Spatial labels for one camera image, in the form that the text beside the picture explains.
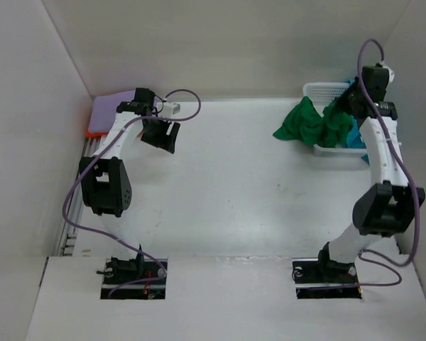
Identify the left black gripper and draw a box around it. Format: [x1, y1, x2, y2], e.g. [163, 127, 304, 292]
[142, 114, 179, 153]

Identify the green t shirt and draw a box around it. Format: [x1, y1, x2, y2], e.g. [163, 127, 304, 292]
[273, 96, 354, 148]

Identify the lavender t shirt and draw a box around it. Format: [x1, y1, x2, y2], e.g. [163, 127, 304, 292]
[87, 90, 135, 133]

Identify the orange t shirt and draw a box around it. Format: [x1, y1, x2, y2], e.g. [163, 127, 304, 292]
[85, 130, 108, 139]

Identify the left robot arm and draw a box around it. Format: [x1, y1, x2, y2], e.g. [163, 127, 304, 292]
[79, 88, 180, 240]

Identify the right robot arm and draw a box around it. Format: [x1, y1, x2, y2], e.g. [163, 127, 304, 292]
[315, 63, 425, 281]

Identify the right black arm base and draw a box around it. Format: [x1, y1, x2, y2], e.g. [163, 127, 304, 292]
[292, 258, 362, 299]

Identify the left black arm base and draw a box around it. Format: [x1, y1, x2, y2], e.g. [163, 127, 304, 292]
[97, 255, 167, 301]

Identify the white laundry basket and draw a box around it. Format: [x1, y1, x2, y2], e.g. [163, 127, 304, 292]
[302, 82, 366, 158]

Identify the teal t shirt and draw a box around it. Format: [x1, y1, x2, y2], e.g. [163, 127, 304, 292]
[345, 79, 371, 168]

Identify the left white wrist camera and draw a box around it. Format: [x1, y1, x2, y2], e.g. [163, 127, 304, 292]
[161, 102, 180, 116]

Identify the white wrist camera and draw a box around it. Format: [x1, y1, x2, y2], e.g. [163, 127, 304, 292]
[380, 61, 395, 84]
[161, 102, 180, 116]

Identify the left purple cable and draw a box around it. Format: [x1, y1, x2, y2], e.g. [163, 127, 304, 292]
[62, 88, 202, 298]

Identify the purple cable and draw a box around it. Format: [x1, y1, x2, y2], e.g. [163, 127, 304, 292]
[351, 38, 422, 289]
[62, 88, 202, 298]

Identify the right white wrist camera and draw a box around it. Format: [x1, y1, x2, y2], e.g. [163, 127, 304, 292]
[380, 61, 395, 84]

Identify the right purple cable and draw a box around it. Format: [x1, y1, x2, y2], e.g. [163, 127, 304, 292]
[351, 38, 422, 289]

